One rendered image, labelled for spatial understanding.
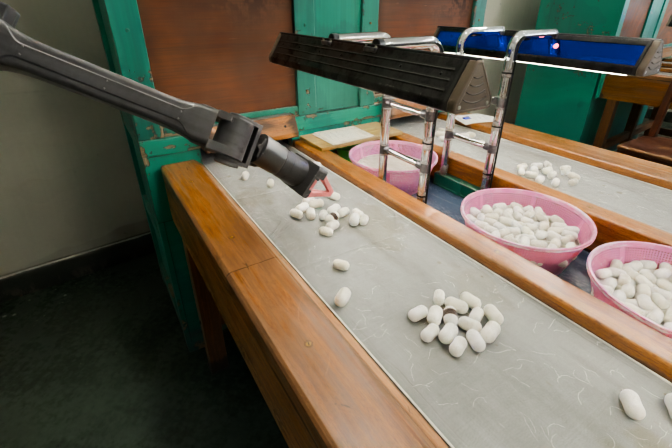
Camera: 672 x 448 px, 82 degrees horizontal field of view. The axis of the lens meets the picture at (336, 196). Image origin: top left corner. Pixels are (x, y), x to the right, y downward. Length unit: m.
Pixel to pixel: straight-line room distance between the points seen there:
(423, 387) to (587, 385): 0.21
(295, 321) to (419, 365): 0.18
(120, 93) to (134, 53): 0.48
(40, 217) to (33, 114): 0.45
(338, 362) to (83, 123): 1.66
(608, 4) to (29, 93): 3.25
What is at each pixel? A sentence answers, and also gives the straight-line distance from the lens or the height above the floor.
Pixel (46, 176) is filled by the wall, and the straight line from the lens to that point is 2.04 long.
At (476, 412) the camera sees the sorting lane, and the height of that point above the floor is 0.74.
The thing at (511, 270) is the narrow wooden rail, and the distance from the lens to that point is 0.74.
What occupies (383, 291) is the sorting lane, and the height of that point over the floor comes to 0.74.
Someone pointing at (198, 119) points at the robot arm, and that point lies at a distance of 0.66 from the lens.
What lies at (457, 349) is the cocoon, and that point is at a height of 0.76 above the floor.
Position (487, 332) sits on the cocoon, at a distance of 0.62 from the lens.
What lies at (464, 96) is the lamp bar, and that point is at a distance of 0.57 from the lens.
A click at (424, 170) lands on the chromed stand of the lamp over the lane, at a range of 0.90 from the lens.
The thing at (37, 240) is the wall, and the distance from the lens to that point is 2.15.
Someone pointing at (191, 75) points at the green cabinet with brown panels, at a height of 1.00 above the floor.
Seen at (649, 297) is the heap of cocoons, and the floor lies 0.74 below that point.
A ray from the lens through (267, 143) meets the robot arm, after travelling 0.69.
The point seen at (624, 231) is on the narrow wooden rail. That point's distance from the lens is 1.00.
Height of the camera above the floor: 1.18
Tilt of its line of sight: 27 degrees down
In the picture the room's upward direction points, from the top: straight up
